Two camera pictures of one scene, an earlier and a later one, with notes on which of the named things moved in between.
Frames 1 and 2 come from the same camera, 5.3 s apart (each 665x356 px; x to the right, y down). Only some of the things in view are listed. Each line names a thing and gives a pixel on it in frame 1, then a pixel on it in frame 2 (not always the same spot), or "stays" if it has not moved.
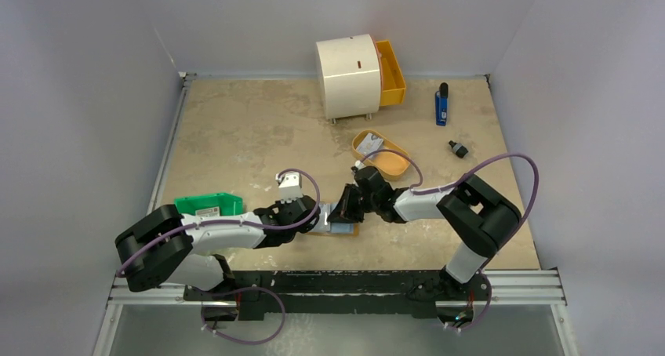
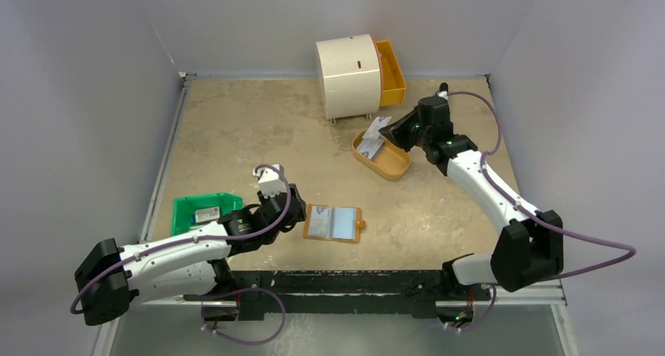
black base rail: x=387 y=293 stays
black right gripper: x=351 y=202 → x=397 y=132
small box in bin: x=208 y=212 stays
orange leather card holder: x=323 y=227 stays
